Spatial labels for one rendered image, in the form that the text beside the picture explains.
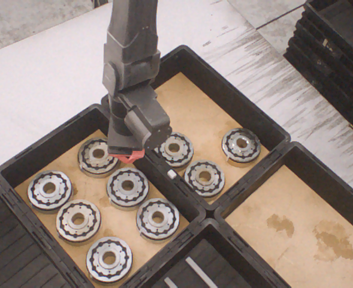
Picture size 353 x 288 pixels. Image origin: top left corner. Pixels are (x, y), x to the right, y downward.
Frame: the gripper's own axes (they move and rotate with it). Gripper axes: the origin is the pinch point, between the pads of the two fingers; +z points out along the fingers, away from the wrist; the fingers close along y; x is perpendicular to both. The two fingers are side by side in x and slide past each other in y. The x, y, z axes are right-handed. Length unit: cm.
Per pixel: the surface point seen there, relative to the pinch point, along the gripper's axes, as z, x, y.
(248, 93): 37, -33, 43
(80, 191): 23.3, 12.7, -0.2
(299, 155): 16.4, -40.8, 9.9
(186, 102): 23.5, -12.6, 28.4
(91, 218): 20.2, 8.5, -8.2
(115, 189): 20.2, 4.0, -0.5
